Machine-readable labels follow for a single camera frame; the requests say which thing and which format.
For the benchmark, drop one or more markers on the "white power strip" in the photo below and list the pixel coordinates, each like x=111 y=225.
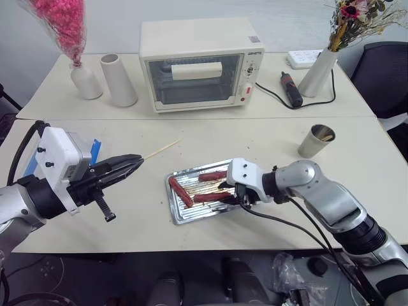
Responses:
x=303 y=59

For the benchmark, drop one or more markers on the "crumpled clear plastic bag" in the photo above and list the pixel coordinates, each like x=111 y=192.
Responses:
x=293 y=277

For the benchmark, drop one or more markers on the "black electric screwdriver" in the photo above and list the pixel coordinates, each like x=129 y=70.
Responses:
x=291 y=89

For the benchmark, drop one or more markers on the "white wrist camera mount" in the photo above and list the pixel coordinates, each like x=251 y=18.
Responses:
x=245 y=175
x=52 y=153

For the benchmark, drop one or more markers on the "red sausage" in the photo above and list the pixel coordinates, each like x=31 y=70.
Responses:
x=212 y=176
x=210 y=197
x=181 y=191

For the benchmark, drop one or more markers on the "silver metal tray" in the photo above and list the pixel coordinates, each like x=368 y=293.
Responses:
x=197 y=212

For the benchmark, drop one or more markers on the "pink wrapped flower bouquet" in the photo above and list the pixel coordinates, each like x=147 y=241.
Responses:
x=63 y=22

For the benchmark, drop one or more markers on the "cream toaster oven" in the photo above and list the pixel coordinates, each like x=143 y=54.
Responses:
x=191 y=38

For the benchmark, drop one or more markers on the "white conical vase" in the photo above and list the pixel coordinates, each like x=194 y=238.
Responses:
x=119 y=83

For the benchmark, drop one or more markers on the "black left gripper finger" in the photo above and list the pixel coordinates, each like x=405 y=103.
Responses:
x=122 y=159
x=122 y=174

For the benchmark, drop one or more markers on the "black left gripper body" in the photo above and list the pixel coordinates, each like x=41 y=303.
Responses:
x=84 y=188

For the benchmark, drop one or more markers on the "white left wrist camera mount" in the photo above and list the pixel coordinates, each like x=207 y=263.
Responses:
x=52 y=153

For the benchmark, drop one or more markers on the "dried flower bouquet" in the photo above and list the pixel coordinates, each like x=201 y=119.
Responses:
x=354 y=16

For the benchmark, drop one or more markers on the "black office chair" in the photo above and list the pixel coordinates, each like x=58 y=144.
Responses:
x=385 y=79

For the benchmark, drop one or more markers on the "metal cup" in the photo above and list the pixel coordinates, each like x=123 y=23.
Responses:
x=310 y=145

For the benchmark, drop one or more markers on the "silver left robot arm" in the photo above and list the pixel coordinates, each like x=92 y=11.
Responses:
x=12 y=204

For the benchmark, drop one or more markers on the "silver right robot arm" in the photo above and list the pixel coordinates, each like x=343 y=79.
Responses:
x=318 y=191

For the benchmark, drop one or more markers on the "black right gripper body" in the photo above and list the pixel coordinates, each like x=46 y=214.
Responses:
x=243 y=194

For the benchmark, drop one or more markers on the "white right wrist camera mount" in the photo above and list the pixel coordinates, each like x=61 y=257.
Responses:
x=245 y=175

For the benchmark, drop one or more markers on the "tall white flared vase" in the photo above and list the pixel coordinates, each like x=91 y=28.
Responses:
x=317 y=76

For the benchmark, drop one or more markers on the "white bottle vase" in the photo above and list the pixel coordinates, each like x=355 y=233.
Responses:
x=86 y=83

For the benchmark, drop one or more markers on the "wooden skewer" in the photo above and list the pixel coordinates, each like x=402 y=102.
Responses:
x=162 y=148

